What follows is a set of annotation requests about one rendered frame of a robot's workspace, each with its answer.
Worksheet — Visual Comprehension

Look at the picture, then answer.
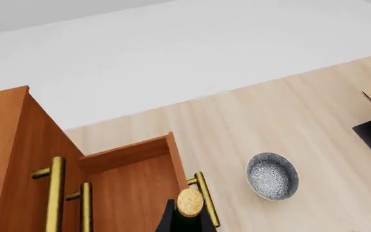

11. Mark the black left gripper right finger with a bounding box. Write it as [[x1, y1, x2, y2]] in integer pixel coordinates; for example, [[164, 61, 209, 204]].
[[193, 209, 217, 232]]

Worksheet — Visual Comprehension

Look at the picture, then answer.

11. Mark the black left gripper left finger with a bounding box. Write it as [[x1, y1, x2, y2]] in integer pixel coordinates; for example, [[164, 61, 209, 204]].
[[155, 198, 180, 232]]

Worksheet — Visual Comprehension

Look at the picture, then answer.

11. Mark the brown wooden cabinet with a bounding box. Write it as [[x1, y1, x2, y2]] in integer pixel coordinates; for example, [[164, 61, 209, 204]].
[[0, 84, 87, 232]]

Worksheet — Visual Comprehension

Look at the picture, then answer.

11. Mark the blue white patterned bowl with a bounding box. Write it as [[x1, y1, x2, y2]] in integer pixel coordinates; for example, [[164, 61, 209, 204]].
[[245, 151, 300, 201]]

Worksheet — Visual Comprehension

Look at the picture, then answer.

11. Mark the long brass drawer handle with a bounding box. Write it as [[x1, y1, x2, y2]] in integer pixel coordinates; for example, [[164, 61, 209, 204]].
[[185, 171, 221, 228], [32, 156, 66, 232], [65, 182, 93, 232]]

